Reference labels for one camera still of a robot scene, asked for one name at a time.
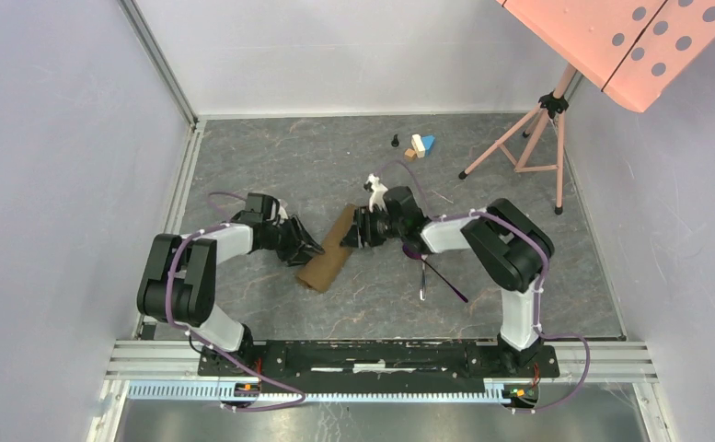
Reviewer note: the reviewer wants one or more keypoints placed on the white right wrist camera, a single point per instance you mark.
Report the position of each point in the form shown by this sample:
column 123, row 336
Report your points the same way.
column 377, row 192

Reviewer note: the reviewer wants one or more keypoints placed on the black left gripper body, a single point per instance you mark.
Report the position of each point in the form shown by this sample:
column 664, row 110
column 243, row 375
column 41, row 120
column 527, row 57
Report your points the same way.
column 282, row 238

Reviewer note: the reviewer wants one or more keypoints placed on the cream toy brick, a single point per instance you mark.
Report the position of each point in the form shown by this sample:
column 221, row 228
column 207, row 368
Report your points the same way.
column 418, row 146

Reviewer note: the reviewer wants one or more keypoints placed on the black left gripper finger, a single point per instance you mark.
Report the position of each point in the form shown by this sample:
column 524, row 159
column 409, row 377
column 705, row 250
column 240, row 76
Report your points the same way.
column 302, row 240
column 296, row 256

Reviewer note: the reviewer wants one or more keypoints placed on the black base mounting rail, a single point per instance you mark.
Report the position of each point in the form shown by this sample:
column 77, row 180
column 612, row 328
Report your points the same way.
column 397, row 366

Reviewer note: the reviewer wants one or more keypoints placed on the brown cloth napkin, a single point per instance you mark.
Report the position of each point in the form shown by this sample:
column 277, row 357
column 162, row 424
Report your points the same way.
column 321, row 271

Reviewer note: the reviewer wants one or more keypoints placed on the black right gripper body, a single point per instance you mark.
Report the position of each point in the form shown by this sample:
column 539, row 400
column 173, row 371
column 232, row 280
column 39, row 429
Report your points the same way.
column 380, row 226

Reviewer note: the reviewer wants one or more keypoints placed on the pink tripod stand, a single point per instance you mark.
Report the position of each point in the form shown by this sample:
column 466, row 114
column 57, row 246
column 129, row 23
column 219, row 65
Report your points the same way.
column 550, row 108

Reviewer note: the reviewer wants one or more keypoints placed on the pink perforated stand board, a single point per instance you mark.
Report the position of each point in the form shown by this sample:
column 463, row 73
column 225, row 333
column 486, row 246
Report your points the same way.
column 631, row 49

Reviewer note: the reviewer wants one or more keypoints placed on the purple spoon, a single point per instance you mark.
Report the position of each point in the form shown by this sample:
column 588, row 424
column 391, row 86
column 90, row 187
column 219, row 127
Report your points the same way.
column 416, row 256

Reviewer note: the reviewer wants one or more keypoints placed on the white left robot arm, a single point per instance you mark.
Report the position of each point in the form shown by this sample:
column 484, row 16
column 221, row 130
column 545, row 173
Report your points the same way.
column 179, row 280

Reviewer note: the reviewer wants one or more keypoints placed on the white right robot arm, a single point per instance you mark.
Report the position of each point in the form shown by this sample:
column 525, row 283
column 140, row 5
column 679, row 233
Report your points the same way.
column 511, row 248

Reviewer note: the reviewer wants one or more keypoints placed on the blue wooden triangle block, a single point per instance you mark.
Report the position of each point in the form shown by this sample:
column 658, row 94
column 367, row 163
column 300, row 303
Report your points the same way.
column 427, row 143

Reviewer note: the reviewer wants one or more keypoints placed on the small tan wooden cube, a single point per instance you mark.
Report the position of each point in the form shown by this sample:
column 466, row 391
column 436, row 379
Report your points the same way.
column 410, row 154

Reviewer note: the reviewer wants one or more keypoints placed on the silver fork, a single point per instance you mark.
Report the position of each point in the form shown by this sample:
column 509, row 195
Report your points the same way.
column 423, row 283

